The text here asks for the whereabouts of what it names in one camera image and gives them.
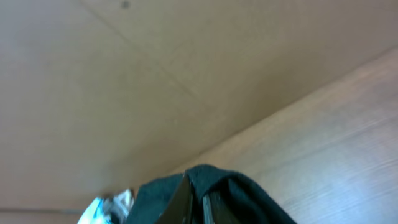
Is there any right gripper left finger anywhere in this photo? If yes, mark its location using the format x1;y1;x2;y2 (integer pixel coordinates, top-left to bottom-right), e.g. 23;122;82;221
155;175;193;224

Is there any light blue printed t-shirt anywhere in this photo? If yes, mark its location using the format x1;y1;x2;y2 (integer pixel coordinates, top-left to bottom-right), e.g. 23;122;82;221
77;189;134;224

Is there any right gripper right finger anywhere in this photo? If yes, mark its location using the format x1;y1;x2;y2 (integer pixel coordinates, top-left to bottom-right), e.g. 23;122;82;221
202;192;239;224

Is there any black t-shirt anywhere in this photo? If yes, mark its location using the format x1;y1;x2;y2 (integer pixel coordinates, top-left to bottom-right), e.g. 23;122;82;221
126;164;294;224

